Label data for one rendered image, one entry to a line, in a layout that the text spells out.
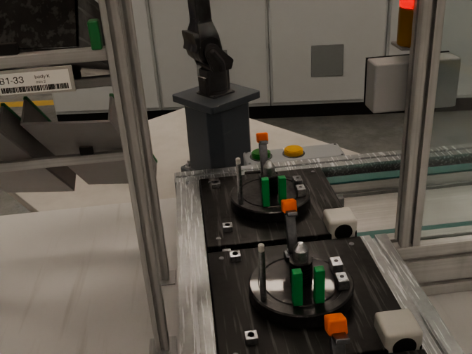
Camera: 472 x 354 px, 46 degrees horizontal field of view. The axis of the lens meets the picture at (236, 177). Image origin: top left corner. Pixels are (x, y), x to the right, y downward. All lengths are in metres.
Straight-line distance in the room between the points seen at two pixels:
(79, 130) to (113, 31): 0.22
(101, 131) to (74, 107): 3.44
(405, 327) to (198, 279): 0.30
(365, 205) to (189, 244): 0.36
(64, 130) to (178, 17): 3.11
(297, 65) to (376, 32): 0.57
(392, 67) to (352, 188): 0.38
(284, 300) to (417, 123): 0.30
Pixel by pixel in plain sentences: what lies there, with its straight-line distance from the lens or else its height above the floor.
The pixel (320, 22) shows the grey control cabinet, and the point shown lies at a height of 0.68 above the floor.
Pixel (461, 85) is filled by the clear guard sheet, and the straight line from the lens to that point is 0.82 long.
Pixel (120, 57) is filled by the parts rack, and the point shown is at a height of 1.30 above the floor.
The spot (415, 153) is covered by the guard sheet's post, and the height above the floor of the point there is 1.12.
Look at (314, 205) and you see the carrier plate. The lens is 0.97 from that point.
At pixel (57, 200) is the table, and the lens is 1.33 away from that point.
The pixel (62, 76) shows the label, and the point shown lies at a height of 1.28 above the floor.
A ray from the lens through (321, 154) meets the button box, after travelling 1.18.
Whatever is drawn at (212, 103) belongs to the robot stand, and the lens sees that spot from 1.20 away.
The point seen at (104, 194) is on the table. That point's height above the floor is 0.86.
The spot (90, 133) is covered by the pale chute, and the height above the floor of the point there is 1.16.
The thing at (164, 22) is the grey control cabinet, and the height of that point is 0.73.
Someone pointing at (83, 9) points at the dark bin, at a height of 1.34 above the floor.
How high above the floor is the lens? 1.45
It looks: 27 degrees down
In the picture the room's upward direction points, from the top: 4 degrees counter-clockwise
